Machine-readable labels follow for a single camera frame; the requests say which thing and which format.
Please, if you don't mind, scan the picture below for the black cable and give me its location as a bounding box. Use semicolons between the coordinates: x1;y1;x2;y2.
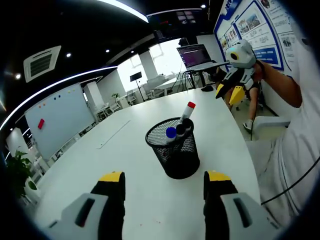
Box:
260;159;320;206

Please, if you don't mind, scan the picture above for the black monitor on stand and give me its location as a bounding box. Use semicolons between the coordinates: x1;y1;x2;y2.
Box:
129;71;146;103

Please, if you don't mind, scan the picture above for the black cap whiteboard marker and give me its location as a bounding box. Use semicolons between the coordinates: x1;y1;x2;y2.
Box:
175;124;187;139
182;118;195;132

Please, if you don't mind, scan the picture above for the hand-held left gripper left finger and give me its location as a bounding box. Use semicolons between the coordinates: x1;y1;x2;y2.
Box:
44;171;126;240

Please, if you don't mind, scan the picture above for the red cap whiteboard marker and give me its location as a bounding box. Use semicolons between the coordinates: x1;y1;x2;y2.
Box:
180;101;197;121

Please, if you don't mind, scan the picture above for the standing desk with cables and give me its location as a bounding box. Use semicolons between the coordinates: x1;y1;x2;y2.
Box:
170;62;231;91

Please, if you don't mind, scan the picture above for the blue white wall poster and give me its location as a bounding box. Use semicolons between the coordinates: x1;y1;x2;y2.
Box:
213;0;295;73

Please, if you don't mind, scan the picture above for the black mesh pen holder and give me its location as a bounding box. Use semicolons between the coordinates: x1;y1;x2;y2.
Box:
145;117;201;180

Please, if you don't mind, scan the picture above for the person in white shirt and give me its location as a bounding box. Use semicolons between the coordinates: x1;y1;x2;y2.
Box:
246;14;320;223

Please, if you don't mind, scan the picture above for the large whiteboard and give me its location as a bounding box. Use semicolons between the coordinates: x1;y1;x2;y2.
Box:
24;82;97;161

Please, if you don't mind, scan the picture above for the blue cap whiteboard marker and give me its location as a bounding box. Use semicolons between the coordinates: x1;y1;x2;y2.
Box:
165;127;177;143

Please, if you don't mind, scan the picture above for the potted green plant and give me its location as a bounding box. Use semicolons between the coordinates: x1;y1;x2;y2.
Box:
5;149;42;201

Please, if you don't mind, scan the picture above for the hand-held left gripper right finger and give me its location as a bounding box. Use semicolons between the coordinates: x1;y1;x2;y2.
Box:
203;170;283;240

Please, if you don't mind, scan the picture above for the laptop computer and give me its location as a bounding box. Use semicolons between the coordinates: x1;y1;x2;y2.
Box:
176;43;230;71

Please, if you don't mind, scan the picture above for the ceiling air conditioner vent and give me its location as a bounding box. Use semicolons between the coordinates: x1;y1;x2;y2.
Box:
23;45;62;83

